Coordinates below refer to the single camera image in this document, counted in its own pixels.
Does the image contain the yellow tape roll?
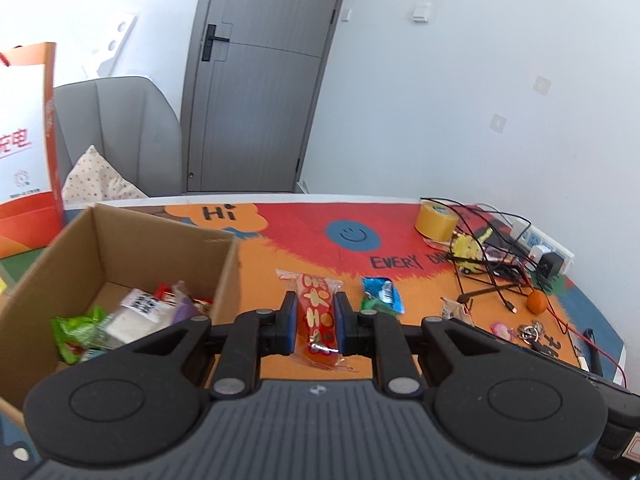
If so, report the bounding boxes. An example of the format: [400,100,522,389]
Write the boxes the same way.
[414,199,460,241]

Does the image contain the black power adapter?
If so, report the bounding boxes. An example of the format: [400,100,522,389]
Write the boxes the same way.
[537,252,565,279]

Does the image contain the white snack packet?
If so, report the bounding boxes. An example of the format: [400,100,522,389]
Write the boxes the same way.
[107,287,174,346]

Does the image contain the blue snack packet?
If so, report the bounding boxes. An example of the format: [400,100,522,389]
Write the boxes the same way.
[361,276,406,315]

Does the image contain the red cable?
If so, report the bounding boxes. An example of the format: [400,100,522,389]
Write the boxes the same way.
[467,205,629,387]

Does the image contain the small red snack packet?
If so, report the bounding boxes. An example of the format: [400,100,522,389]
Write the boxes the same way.
[155,283,214,309]

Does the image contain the bunch of keys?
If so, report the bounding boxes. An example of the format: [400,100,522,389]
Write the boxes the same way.
[517,319,549,346]

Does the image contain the white and orange paper bag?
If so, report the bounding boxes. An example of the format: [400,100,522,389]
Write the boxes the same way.
[0,42,66,261]

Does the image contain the small clear snack packet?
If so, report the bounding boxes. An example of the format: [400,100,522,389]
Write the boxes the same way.
[440,297,474,326]

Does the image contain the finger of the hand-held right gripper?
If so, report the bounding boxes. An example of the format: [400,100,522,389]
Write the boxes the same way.
[582,328,604,377]

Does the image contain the black cable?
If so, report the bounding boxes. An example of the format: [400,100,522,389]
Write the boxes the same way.
[434,200,542,314]

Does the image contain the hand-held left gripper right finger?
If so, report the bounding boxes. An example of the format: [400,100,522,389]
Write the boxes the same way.
[333,290,502,395]

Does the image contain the grey chair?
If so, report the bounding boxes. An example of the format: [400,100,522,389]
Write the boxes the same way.
[52,74,184,204]

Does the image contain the black door handle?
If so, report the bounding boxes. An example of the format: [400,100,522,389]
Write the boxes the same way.
[201,24,231,63]

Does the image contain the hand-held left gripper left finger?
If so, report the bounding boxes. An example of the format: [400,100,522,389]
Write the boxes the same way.
[120,290,299,395]

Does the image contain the yellow toy figure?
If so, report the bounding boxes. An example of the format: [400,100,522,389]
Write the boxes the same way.
[450,225,494,269]

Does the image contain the brown cardboard box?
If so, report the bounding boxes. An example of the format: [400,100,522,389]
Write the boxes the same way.
[0,203,244,411]

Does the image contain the white power strip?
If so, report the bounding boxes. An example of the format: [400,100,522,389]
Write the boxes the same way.
[510,220,575,274]

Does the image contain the grey door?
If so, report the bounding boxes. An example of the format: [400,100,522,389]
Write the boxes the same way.
[181,0,354,194]

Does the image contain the dotted beige cushion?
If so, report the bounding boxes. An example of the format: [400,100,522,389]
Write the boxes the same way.
[61,145,149,205]

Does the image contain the bright green snack bag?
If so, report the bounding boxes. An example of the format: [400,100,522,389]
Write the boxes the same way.
[51,306,119,365]

